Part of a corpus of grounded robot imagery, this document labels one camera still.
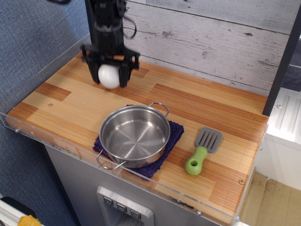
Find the white side cabinet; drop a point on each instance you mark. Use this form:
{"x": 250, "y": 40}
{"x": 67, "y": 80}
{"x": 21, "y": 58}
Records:
{"x": 279, "y": 156}

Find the black yellow object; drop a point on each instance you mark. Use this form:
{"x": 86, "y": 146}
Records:
{"x": 14, "y": 213}

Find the white toy mushroom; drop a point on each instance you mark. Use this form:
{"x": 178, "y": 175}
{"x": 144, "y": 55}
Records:
{"x": 108, "y": 76}

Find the dark right post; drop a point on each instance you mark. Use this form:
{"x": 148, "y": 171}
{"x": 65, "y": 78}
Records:
{"x": 284, "y": 63}

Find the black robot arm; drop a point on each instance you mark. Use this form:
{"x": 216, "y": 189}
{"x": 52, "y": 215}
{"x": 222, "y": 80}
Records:
{"x": 105, "y": 20}

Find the stainless steel pot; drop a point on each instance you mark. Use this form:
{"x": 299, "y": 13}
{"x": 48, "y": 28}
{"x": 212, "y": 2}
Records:
{"x": 134, "y": 136}

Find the purple cloth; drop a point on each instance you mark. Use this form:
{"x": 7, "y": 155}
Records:
{"x": 174, "y": 135}

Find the clear acrylic guard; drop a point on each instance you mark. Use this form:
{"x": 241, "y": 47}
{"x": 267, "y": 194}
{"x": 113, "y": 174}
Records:
{"x": 67, "y": 109}

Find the green grey toy spatula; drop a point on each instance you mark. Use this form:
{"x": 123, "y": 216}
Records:
{"x": 206, "y": 142}

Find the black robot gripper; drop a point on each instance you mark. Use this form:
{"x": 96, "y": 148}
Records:
{"x": 107, "y": 48}

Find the silver dispenser panel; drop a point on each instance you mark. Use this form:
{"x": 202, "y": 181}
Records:
{"x": 122, "y": 208}

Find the grey toy fridge cabinet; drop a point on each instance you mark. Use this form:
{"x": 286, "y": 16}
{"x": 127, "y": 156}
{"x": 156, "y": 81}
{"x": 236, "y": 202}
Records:
{"x": 175, "y": 198}

